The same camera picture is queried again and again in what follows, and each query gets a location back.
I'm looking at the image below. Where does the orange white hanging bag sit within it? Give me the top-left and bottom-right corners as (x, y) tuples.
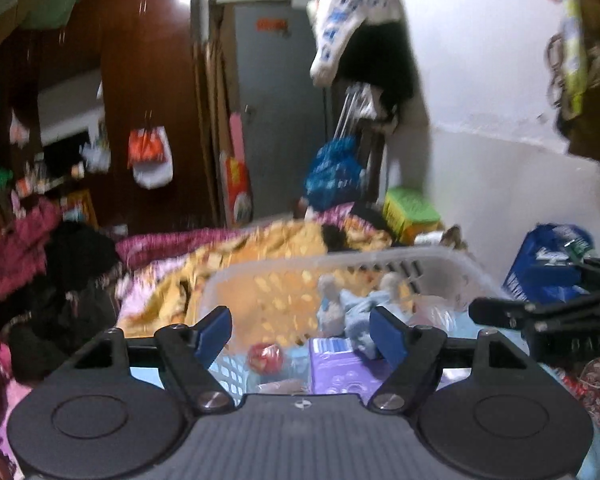
(128, 126), (174, 190)

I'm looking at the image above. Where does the grey metal door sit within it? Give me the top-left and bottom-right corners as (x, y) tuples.
(234, 2), (327, 220)

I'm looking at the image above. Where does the green plastic box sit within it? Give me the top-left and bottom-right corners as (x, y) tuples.
(382, 186), (441, 245)

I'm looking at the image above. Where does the dark red wooden wardrobe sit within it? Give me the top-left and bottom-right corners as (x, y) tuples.
(0, 0), (218, 234)

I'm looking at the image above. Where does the clear plastic perforated basket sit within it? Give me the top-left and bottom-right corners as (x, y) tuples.
(197, 247), (504, 399)

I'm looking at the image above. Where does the blue shopping bag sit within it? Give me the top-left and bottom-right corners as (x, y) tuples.
(503, 223), (595, 304)

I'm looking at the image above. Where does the purple cardboard box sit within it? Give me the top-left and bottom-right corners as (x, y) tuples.
(309, 338), (391, 404)

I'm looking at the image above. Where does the red round toy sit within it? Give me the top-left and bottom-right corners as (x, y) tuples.
(247, 342), (285, 375)

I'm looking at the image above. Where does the black hanging garment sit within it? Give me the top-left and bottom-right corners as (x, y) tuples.
(336, 21), (416, 115)

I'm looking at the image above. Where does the blue plastic bag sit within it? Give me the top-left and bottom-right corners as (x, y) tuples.
(304, 136), (365, 211)

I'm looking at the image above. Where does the brown hanging jacket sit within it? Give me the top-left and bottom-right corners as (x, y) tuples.
(545, 0), (600, 163)

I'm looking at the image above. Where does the maroon plaid cloth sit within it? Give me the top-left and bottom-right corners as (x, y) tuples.
(0, 198), (61, 302)

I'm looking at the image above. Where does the yellow patterned blanket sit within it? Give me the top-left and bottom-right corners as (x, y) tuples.
(117, 216), (391, 338)

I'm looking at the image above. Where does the white printed hanging shirt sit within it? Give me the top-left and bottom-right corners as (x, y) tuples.
(308, 0), (401, 88)

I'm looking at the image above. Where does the clear plastic bag with white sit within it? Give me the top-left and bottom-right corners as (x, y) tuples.
(407, 295), (456, 335)

